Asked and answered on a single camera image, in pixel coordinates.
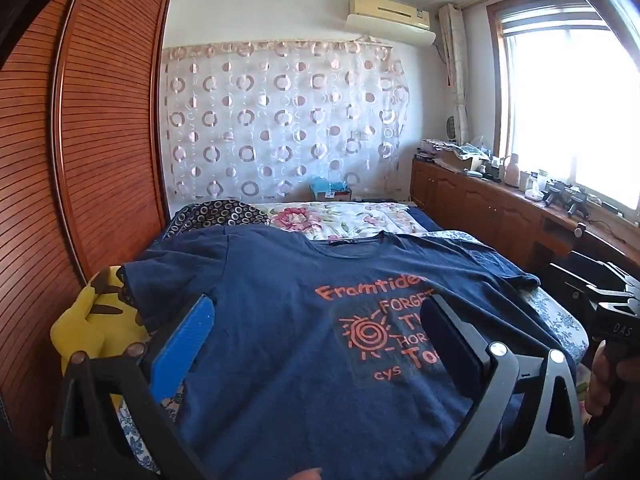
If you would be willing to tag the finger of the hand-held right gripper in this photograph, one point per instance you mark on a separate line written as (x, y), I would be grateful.
(605, 267)
(570, 285)

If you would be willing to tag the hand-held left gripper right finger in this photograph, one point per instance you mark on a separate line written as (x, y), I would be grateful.
(452, 355)

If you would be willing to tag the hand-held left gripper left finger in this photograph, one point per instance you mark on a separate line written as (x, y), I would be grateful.
(184, 347)

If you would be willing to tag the navy printed t-shirt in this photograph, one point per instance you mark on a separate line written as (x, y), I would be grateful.
(300, 360)

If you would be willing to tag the person's right hand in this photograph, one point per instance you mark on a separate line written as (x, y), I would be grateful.
(597, 385)

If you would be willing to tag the person's left hand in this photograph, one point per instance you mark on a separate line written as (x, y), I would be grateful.
(306, 475)

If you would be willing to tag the blue floral bed sheet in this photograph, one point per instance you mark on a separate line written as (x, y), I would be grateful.
(555, 320)

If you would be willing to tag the black gadget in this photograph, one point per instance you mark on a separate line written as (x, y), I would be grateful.
(577, 206)
(554, 194)

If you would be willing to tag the yellow plush toy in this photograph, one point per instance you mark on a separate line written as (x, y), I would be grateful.
(95, 325)

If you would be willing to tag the wooden cabinet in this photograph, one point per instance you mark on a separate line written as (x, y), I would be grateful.
(475, 205)

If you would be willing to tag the white bottle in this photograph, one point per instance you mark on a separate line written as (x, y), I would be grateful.
(512, 170)

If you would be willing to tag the navy blanket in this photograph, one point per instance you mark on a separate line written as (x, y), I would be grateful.
(425, 220)

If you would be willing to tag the open cardboard box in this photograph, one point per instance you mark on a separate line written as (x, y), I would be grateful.
(462, 160)

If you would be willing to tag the wooden framed window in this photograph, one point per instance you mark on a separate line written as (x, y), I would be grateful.
(565, 100)

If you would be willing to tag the rose floral blanket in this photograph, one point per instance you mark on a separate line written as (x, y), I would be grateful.
(345, 220)

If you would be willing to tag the grey oval fan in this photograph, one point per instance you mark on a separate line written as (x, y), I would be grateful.
(452, 127)

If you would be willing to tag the cardboard box with blue packets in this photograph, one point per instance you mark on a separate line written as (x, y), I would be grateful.
(330, 189)

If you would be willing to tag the beige window curtain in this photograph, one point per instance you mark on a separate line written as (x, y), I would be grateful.
(456, 75)

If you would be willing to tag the circle-patterned sheer curtain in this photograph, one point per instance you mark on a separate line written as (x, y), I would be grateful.
(280, 120)

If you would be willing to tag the cream air conditioner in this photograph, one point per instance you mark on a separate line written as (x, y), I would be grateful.
(390, 17)

